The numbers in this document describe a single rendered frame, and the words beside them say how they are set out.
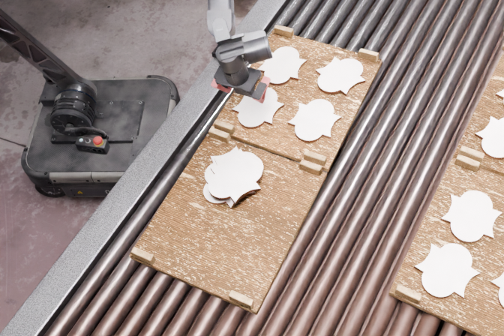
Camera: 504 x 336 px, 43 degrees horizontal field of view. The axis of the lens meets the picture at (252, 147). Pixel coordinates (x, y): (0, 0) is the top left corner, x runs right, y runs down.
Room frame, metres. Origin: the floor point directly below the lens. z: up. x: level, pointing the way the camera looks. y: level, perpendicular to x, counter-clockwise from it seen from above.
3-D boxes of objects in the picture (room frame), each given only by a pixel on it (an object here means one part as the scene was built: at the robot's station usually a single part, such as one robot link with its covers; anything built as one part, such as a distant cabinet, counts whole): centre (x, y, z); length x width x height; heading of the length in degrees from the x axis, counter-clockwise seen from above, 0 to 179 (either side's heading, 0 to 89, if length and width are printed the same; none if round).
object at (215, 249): (0.82, 0.08, 0.93); 0.41 x 0.35 x 0.02; 146
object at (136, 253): (0.73, 0.30, 0.95); 0.06 x 0.02 x 0.03; 56
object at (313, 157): (0.93, -0.16, 0.95); 0.06 x 0.02 x 0.03; 56
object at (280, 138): (1.17, -0.15, 0.93); 0.41 x 0.35 x 0.02; 146
